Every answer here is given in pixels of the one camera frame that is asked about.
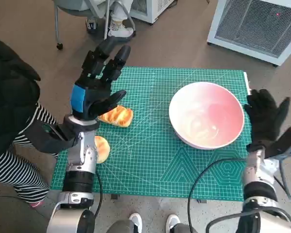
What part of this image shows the round toy bread bun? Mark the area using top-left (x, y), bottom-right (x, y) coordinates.
top-left (94, 135), bottom-right (111, 164)

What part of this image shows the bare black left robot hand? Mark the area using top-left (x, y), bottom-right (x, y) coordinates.
top-left (70, 38), bottom-right (131, 121)

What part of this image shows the green cutting mat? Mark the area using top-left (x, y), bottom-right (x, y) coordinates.
top-left (50, 66), bottom-right (253, 202)

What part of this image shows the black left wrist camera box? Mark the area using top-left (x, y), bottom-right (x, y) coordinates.
top-left (35, 121), bottom-right (76, 157)

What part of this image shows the pink bowl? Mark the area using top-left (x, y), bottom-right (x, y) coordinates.
top-left (169, 82), bottom-right (245, 150)

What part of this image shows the person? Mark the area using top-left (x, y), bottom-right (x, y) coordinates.
top-left (106, 213), bottom-right (192, 233)
top-left (86, 0), bottom-right (136, 38)
top-left (0, 30), bottom-right (64, 209)

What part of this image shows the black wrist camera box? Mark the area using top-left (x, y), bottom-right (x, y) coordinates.
top-left (35, 121), bottom-right (76, 157)
top-left (264, 126), bottom-right (291, 161)

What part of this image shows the long black robot cable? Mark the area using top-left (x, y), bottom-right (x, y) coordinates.
top-left (187, 158), bottom-right (248, 233)

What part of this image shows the large white mesh cabinet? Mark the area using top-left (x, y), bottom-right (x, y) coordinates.
top-left (207, 0), bottom-right (291, 67)

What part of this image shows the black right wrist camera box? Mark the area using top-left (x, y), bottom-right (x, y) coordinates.
top-left (264, 126), bottom-right (291, 161)

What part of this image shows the braided toy bread loaf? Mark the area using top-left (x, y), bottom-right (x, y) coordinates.
top-left (97, 105), bottom-right (134, 127)

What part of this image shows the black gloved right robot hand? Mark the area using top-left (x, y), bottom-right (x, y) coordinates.
top-left (243, 88), bottom-right (291, 146)

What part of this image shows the grey chair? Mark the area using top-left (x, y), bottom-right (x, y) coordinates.
top-left (52, 0), bottom-right (136, 50)

